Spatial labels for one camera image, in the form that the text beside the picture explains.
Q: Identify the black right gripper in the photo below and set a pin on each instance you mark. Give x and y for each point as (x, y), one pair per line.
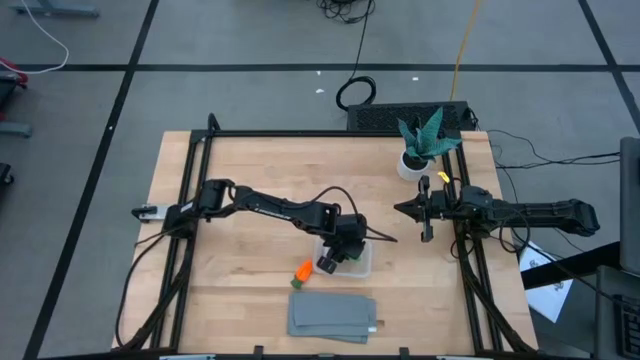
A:
(437, 207)

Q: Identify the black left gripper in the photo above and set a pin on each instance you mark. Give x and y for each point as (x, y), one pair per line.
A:
(345, 251)

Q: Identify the clear plastic tupperware container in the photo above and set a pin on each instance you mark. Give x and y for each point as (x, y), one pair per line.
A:
(362, 270)

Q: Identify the orange toy carrot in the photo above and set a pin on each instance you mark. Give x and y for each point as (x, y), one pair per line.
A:
(304, 271)

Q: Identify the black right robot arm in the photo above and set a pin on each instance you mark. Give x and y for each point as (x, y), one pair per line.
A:
(540, 210)

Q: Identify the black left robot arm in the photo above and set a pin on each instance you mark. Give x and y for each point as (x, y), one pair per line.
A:
(280, 210)

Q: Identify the yellow tag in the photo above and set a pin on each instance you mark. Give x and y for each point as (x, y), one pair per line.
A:
(443, 177)

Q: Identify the grey folded cloth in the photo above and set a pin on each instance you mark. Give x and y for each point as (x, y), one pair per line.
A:
(330, 315)

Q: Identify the green plant in white pot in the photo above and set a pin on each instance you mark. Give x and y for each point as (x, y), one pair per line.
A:
(425, 142)

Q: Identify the black computer case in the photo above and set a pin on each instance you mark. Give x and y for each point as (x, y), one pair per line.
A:
(380, 117)

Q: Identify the white printed paper sheet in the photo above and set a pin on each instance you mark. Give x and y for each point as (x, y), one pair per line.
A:
(550, 300)

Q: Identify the black desk bar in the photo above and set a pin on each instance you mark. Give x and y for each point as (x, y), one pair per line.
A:
(575, 265)

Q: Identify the grey monitor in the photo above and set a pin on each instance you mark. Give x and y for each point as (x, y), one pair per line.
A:
(631, 200)

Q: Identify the grey desk surface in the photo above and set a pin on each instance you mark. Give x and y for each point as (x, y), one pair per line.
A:
(607, 310)

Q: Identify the black keyboard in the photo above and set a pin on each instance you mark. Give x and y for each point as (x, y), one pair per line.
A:
(629, 325)

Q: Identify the black caster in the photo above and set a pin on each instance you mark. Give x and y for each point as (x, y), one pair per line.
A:
(5, 175)

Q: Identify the short grey furniture foot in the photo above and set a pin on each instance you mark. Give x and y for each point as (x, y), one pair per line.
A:
(15, 130)

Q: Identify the long grey furniture foot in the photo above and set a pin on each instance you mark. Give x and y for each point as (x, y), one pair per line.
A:
(55, 9)

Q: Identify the red object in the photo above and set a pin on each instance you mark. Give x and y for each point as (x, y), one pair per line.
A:
(12, 65)

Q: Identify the black metal table frame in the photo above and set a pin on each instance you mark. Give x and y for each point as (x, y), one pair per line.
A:
(300, 133)

